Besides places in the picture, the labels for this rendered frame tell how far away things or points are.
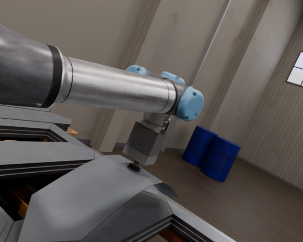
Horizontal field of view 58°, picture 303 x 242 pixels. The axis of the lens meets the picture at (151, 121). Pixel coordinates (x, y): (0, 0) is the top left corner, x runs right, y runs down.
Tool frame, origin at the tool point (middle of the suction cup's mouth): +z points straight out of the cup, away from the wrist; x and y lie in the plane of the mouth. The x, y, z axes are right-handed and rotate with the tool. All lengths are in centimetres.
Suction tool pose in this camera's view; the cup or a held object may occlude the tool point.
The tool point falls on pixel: (132, 172)
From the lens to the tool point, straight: 84.9
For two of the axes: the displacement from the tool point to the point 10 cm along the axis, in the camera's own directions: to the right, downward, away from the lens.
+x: -4.5, -0.7, -8.9
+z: -4.0, 9.1, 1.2
